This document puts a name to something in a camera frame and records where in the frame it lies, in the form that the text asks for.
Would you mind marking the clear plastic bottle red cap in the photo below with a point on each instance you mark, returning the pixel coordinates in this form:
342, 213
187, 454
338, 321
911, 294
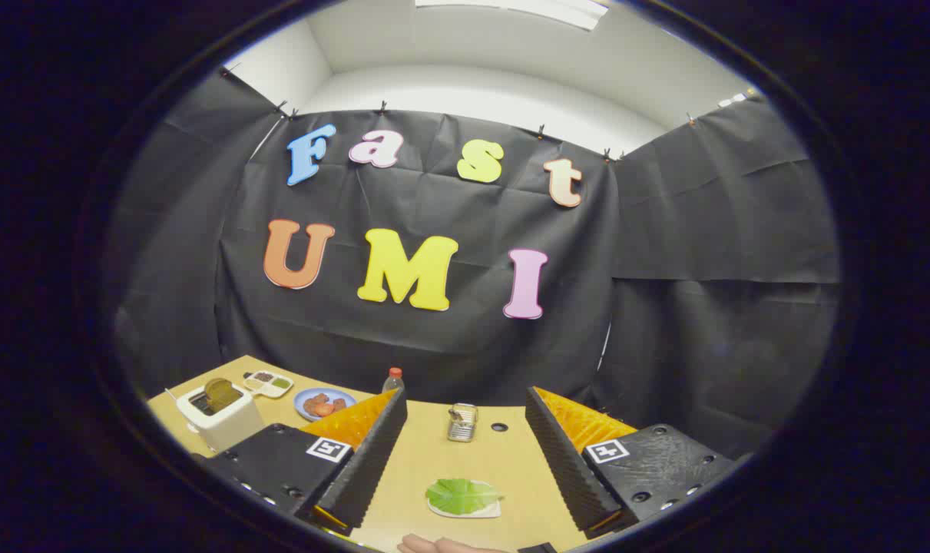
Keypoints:
393, 380

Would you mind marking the long ceiling light panel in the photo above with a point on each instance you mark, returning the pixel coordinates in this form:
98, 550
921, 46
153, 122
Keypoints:
511, 9

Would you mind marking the small white plate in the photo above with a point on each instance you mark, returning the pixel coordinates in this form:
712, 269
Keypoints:
486, 511

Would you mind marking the white toaster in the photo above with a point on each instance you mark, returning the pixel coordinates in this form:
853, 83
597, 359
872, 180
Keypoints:
226, 430

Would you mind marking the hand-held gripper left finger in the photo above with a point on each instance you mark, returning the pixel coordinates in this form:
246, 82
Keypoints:
372, 461

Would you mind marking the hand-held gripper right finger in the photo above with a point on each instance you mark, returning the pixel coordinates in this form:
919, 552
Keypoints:
564, 468

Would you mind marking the white divided grain tray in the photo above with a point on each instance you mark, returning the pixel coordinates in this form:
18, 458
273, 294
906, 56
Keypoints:
269, 384

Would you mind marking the red tomato slice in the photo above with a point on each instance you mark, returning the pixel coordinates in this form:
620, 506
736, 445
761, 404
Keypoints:
322, 410

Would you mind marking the small ceiling light panel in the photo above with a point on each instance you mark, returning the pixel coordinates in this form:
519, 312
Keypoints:
733, 98

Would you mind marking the blue plate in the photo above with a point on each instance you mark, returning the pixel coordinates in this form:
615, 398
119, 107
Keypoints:
303, 401

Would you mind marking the green lettuce leaf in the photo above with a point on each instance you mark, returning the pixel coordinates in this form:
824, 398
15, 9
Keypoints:
462, 495

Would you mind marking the brown meat piece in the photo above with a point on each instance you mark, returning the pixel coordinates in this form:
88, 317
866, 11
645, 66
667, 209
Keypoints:
315, 399
339, 403

